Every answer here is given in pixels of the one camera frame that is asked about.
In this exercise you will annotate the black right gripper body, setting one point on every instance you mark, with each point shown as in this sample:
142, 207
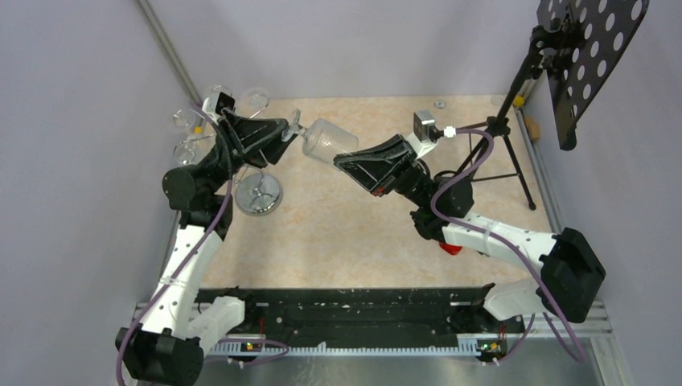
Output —
391, 174

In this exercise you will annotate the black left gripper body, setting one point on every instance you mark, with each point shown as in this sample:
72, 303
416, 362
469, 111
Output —
240, 144

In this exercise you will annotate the cut pattern stemmed glass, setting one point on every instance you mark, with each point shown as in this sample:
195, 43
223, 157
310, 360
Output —
323, 140

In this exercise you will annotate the clear plain wine glass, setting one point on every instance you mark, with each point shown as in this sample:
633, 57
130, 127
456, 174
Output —
253, 101

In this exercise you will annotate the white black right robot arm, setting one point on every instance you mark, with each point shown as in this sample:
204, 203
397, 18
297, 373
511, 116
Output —
566, 273

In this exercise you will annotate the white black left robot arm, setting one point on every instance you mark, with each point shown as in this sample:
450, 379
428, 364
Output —
164, 344

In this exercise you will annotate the chrome wine glass rack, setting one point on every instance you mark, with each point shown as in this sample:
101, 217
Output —
257, 193

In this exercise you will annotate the clear hanging wine glass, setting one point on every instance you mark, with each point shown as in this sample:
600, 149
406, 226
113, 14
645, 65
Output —
189, 152
184, 121

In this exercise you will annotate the red toy block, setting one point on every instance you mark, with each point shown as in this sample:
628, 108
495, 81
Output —
451, 249

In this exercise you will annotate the black tripod stand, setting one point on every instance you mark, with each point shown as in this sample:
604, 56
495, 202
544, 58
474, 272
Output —
506, 117

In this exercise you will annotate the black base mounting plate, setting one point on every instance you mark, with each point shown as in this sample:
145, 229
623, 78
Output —
363, 318

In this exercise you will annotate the black perforated stand plate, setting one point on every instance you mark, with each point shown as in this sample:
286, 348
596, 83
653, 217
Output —
586, 41

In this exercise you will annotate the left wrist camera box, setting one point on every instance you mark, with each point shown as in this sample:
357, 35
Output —
219, 105

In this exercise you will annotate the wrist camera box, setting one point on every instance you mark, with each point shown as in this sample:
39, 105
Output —
219, 105
426, 130

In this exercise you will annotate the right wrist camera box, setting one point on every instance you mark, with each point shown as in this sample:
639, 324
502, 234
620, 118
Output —
426, 130

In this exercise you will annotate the aluminium corner frame post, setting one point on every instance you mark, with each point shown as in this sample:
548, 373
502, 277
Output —
167, 49

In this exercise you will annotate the white cable duct strip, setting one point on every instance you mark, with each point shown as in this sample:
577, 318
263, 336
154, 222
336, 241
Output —
466, 347

